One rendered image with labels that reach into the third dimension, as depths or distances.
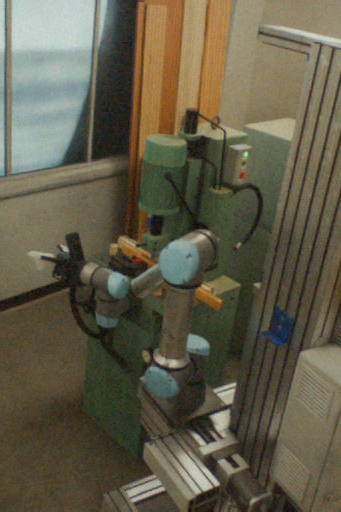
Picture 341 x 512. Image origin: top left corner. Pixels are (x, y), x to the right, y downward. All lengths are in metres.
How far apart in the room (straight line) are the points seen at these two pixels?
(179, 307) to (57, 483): 1.40
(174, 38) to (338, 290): 2.79
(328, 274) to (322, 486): 0.60
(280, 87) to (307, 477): 3.62
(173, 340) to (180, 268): 0.26
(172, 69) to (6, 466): 2.66
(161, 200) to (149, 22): 1.69
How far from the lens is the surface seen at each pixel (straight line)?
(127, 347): 2.82
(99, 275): 1.97
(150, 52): 4.05
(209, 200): 2.68
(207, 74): 4.50
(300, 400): 1.83
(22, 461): 3.08
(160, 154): 2.50
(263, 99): 5.12
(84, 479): 3.00
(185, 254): 1.70
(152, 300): 2.58
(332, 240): 1.67
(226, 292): 2.92
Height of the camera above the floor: 2.18
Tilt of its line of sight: 26 degrees down
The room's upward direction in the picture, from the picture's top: 8 degrees clockwise
